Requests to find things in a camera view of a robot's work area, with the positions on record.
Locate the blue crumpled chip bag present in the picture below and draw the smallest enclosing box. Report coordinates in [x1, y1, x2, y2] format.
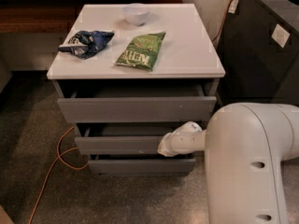
[58, 31, 114, 60]

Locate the grey top drawer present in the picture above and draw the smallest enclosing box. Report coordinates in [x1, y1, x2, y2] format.
[58, 85, 216, 123]

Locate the orange cable on floor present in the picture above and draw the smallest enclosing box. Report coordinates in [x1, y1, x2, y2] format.
[27, 126, 90, 224]

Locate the white gripper with foam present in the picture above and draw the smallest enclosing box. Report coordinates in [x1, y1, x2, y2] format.
[158, 121, 203, 157]

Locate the grey drawer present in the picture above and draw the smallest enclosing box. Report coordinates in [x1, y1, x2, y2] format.
[58, 85, 216, 123]
[75, 122, 183, 155]
[88, 154, 196, 175]

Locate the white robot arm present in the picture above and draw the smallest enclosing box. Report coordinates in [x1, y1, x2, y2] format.
[158, 103, 299, 224]

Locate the grey bottom drawer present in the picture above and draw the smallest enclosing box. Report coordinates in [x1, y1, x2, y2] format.
[88, 154, 196, 175]

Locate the grey drawer cabinet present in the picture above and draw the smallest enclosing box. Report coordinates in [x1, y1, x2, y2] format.
[46, 3, 226, 141]

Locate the dark grey bin cabinet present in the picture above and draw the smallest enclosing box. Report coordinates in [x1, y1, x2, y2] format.
[217, 0, 299, 105]

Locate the white bowl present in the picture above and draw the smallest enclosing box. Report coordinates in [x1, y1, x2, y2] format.
[122, 3, 150, 26]

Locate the orange cable at wall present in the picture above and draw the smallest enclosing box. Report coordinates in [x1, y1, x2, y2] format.
[211, 0, 249, 44]

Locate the white paper label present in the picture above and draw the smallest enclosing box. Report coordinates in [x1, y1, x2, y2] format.
[271, 24, 290, 48]

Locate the green chip bag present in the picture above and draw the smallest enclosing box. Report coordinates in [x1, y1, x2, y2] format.
[115, 32, 166, 71]

